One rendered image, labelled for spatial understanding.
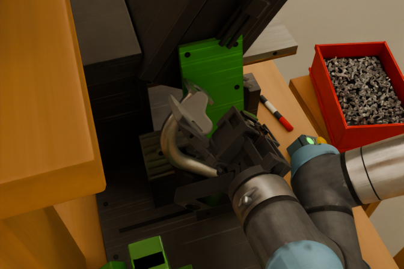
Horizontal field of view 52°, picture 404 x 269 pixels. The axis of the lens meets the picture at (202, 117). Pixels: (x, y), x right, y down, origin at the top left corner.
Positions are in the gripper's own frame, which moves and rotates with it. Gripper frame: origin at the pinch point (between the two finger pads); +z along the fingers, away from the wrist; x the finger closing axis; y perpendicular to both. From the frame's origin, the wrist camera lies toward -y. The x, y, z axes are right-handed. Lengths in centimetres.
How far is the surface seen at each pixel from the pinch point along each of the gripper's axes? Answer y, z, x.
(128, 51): -0.9, 13.9, 11.6
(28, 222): -17.7, -14.6, 20.3
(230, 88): 4.8, 8.0, -6.4
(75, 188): 4.6, -33.9, 28.1
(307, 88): 10, 41, -53
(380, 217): -18, 43, -142
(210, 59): 7.4, 7.9, 1.0
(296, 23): 24, 174, -133
